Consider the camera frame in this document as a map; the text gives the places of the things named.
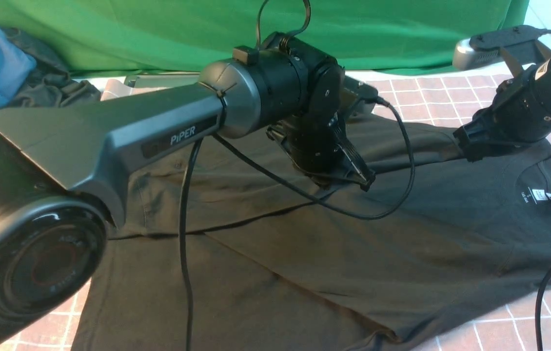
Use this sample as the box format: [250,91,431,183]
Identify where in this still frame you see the dark gray long-sleeve top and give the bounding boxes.
[71,115,551,351]

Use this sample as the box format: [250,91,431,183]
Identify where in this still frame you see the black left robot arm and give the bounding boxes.
[0,32,375,344]

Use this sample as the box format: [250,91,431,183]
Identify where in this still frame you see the pink checkered tablecloth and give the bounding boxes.
[0,67,551,351]

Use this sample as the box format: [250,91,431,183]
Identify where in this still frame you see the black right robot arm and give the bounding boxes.
[453,25,551,162]

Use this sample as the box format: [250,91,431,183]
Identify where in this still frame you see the green backdrop cloth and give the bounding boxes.
[0,0,529,76]

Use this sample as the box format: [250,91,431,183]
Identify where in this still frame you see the dark crumpled garment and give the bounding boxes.
[1,26,101,108]

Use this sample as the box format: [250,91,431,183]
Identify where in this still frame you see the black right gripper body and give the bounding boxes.
[453,80,537,162]

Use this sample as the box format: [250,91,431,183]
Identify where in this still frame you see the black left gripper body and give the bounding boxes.
[266,116,354,183]

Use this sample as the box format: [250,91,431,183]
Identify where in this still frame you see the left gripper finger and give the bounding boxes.
[339,141,375,192]

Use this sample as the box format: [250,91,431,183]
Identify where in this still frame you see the green metal bar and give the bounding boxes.
[123,73,199,89]

